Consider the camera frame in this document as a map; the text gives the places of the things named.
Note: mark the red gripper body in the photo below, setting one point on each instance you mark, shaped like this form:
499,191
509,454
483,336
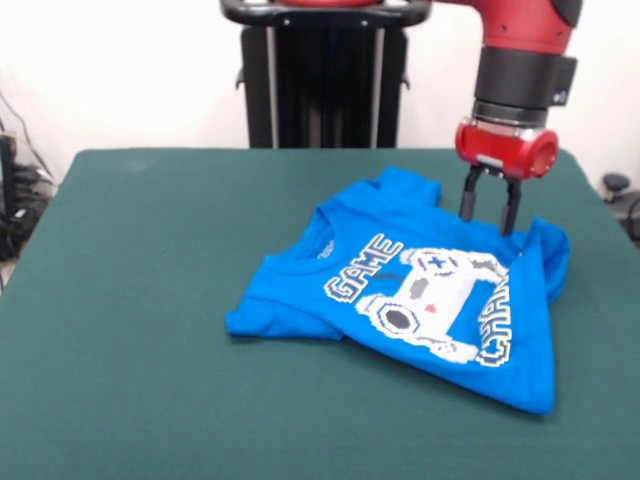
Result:
500,147

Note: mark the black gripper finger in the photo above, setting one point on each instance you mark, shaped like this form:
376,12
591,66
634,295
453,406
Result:
470,195
510,210

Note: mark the blue t-shirt with white print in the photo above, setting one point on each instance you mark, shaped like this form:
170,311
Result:
400,350

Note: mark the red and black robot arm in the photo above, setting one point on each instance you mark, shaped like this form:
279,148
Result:
525,60

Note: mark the dark green table cloth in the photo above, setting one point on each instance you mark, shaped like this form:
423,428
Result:
100,350

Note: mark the black electronics box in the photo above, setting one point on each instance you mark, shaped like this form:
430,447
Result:
7,170

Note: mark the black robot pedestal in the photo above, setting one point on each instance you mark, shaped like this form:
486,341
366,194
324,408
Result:
325,80

